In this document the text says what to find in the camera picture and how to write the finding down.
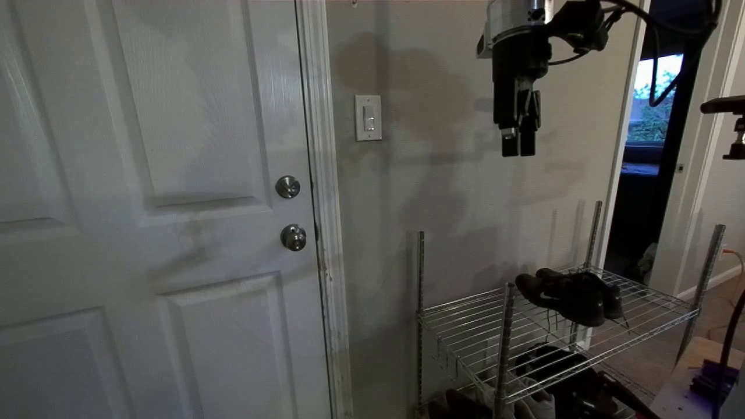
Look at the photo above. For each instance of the silver round door knob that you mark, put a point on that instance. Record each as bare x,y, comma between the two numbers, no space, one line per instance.
295,239

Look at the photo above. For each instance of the purple lit base block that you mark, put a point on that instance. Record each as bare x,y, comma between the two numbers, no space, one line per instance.
713,382

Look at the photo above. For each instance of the dark brown shoe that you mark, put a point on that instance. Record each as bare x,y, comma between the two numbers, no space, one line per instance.
577,296

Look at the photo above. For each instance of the silver deadbolt lock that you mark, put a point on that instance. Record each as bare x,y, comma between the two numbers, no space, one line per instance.
288,188

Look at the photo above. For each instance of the white door frame trim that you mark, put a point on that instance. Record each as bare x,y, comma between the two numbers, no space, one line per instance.
327,195

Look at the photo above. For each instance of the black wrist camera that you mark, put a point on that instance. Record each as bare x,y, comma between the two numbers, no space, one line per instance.
577,24

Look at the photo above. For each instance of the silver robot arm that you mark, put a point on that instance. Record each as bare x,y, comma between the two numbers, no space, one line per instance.
509,16

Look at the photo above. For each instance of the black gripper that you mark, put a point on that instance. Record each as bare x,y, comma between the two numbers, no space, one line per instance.
516,71

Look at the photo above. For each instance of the white rocker light switch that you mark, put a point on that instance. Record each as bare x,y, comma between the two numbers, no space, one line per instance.
371,119

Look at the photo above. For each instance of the black shoe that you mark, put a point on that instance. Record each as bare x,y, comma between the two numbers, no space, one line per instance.
596,398

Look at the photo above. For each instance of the white panelled door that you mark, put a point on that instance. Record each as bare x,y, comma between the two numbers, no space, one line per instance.
117,218

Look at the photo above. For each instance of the black curved stand pole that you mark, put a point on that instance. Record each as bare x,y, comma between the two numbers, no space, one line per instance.
732,334

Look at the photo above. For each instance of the bright window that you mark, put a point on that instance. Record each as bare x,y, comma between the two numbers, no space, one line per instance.
653,102

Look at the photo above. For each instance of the white switch wall plate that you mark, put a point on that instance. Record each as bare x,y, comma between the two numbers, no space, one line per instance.
359,118

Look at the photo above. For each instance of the white open interior door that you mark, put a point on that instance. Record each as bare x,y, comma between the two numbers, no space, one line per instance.
711,195

